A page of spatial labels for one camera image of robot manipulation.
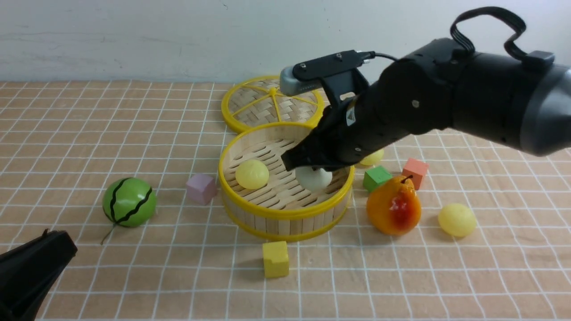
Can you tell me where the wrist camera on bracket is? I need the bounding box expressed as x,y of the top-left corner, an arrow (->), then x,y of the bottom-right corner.
280,49 -> 397,106

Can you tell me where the yellow cube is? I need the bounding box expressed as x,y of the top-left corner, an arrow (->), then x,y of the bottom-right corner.
262,240 -> 290,278

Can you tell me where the green toy watermelon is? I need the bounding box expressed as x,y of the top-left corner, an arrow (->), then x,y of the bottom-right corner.
102,177 -> 157,227

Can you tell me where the lilac cube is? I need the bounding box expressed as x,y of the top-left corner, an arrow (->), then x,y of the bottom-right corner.
186,173 -> 217,206

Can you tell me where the orange toy pear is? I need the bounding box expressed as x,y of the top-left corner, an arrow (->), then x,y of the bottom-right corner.
366,175 -> 422,236

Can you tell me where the green cube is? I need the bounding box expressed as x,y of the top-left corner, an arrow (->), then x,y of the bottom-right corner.
363,166 -> 393,193

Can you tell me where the salmon pink cube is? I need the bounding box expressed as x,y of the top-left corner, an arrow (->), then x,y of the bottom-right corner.
401,158 -> 430,190

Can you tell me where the bamboo steamer lid yellow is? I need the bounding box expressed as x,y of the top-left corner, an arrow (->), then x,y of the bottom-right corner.
221,75 -> 326,133

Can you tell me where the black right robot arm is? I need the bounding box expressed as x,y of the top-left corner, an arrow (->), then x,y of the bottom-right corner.
280,6 -> 571,172

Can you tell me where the checked beige tablecloth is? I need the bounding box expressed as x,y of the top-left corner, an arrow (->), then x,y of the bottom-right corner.
0,81 -> 570,321

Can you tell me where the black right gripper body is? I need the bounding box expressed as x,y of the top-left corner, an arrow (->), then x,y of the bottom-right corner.
281,38 -> 475,171

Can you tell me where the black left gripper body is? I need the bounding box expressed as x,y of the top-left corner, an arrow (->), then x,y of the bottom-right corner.
0,229 -> 78,321

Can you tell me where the yellow bun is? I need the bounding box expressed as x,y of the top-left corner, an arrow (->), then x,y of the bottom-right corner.
235,159 -> 269,189
437,203 -> 477,238
359,149 -> 384,167

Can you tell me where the bamboo steamer tray yellow rim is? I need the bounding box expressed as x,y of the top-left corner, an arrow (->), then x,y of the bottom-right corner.
218,123 -> 355,242

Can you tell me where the white bun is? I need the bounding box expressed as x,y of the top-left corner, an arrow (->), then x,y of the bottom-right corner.
294,167 -> 333,193

